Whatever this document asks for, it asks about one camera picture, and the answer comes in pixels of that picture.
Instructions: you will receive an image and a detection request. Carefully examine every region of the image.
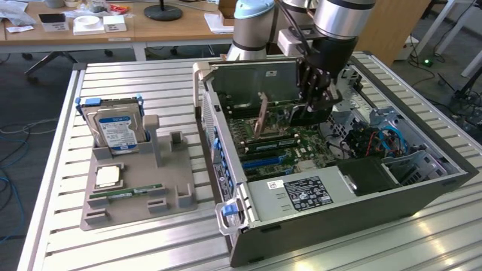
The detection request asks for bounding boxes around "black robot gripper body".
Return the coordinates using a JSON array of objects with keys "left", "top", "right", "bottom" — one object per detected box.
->
[{"left": 304, "top": 37, "right": 357, "bottom": 79}]

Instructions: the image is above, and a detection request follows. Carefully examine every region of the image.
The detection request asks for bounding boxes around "black graphics card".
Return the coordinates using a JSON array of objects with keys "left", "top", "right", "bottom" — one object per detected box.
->
[{"left": 252, "top": 91, "right": 332, "bottom": 139}]

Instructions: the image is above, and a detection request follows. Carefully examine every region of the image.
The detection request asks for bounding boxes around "silver perforated disk bay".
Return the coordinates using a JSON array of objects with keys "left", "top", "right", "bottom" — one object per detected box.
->
[{"left": 319, "top": 66, "right": 377, "bottom": 142}]

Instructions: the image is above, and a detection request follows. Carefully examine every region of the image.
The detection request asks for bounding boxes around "wooden cabinet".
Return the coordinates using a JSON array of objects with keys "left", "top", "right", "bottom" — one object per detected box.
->
[{"left": 353, "top": 0, "right": 432, "bottom": 65}]

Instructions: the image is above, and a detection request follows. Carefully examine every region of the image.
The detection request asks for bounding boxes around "CPU socket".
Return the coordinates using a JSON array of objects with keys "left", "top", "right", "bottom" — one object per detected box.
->
[{"left": 259, "top": 121, "right": 287, "bottom": 137}]

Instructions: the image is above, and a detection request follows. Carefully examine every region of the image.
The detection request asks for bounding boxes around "green motherboard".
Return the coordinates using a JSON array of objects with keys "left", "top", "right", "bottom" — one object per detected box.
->
[{"left": 217, "top": 93, "right": 339, "bottom": 181}]

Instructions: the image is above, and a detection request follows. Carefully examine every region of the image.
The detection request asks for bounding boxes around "white small box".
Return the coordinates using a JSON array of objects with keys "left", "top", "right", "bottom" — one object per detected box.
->
[{"left": 401, "top": 36, "right": 420, "bottom": 62}]

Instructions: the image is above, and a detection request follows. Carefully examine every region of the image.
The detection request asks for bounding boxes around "black fan shroud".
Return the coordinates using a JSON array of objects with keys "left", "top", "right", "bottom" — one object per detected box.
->
[{"left": 336, "top": 156, "right": 401, "bottom": 197}]

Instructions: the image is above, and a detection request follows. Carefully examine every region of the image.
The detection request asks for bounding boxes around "blue expansion slot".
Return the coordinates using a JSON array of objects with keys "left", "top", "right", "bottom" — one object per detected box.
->
[{"left": 240, "top": 156, "right": 285, "bottom": 170}]

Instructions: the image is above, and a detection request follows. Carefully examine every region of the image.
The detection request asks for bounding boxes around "brown cardboard box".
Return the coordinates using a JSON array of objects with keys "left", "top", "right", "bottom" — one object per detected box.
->
[{"left": 218, "top": 0, "right": 237, "bottom": 19}]

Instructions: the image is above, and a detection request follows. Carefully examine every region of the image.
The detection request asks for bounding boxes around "white paper stack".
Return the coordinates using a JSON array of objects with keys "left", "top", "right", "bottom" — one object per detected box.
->
[{"left": 202, "top": 12, "right": 234, "bottom": 34}]

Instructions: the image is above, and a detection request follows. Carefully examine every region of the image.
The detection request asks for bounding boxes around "blue card retention clip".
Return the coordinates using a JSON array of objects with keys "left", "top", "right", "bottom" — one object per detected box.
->
[{"left": 212, "top": 134, "right": 228, "bottom": 172}]

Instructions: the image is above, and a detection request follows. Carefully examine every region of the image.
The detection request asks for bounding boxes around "black tripod stand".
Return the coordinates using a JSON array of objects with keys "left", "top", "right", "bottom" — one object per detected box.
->
[{"left": 436, "top": 64, "right": 482, "bottom": 113}]

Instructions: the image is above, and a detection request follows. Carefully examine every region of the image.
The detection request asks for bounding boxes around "grey power supply unit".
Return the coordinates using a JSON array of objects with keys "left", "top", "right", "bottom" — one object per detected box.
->
[{"left": 245, "top": 165, "right": 356, "bottom": 222}]

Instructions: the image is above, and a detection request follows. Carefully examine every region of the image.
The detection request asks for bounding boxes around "wooden office desk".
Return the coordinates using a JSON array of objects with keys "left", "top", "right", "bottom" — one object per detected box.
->
[{"left": 0, "top": 0, "right": 341, "bottom": 54}]

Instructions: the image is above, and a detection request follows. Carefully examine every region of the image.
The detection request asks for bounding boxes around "dark grey PC case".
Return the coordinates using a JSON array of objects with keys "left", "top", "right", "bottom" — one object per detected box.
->
[{"left": 190, "top": 55, "right": 479, "bottom": 268}]

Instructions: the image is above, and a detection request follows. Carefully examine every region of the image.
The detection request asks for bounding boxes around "black round lamp base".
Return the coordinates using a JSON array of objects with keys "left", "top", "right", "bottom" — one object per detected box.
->
[{"left": 144, "top": 0, "right": 184, "bottom": 21}]

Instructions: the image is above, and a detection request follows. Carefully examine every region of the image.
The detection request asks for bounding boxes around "hard disk in blue caddy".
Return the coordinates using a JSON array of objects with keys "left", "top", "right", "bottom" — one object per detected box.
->
[{"left": 73, "top": 95, "right": 146, "bottom": 155}]

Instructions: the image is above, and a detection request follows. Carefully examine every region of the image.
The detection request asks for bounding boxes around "white cube box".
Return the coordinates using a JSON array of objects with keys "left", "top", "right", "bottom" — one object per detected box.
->
[{"left": 101, "top": 15, "right": 126, "bottom": 33}]

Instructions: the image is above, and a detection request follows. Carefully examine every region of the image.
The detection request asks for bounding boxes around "grey printed parts rack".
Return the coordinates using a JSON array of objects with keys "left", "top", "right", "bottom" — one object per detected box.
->
[{"left": 78, "top": 114, "right": 198, "bottom": 231}]

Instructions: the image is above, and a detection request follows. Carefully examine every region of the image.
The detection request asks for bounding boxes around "white flat box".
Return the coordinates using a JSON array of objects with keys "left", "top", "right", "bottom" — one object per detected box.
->
[{"left": 72, "top": 24, "right": 106, "bottom": 36}]

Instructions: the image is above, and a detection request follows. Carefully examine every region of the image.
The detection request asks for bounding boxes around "silver CPU chip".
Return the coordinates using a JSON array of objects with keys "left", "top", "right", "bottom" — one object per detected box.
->
[{"left": 93, "top": 166, "right": 121, "bottom": 189}]

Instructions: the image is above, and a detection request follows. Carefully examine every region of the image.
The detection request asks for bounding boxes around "green RAM stick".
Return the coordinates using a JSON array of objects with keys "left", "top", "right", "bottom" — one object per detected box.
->
[{"left": 89, "top": 183, "right": 162, "bottom": 198}]

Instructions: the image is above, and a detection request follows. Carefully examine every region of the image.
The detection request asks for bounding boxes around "white tape roll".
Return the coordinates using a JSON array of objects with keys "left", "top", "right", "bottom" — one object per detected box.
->
[{"left": 73, "top": 15, "right": 100, "bottom": 28}]

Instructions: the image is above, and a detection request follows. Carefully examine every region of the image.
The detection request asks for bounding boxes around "white box with black lid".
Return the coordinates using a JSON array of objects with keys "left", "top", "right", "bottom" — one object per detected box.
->
[{"left": 38, "top": 13, "right": 70, "bottom": 32}]

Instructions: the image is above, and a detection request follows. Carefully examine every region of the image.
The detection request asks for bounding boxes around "black office chair base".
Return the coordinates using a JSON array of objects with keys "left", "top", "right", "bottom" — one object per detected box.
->
[{"left": 21, "top": 49, "right": 113, "bottom": 82}]

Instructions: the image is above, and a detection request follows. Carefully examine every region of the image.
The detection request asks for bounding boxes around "clear plastic bag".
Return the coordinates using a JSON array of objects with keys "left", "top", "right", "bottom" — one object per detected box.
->
[{"left": 0, "top": 0, "right": 38, "bottom": 26}]

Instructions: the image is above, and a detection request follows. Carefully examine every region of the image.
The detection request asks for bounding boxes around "blue data wire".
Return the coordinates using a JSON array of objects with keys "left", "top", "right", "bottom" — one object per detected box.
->
[{"left": 377, "top": 126, "right": 409, "bottom": 158}]

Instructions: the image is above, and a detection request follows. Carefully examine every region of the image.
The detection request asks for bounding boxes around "silver disk bay bracket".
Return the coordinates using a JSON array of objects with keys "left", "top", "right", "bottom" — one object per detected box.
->
[{"left": 381, "top": 149, "right": 459, "bottom": 186}]

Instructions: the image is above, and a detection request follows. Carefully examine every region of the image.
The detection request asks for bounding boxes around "white desk frame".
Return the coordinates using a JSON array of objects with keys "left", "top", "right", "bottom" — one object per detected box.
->
[{"left": 413, "top": 0, "right": 482, "bottom": 78}]

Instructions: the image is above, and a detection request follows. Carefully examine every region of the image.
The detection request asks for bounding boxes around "white thin cable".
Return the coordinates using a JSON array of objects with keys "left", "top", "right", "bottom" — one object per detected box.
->
[{"left": 0, "top": 118, "right": 57, "bottom": 135}]

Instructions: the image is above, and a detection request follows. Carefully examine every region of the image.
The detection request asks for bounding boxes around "blue network cable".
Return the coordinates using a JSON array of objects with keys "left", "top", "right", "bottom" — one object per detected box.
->
[{"left": 0, "top": 132, "right": 30, "bottom": 243}]

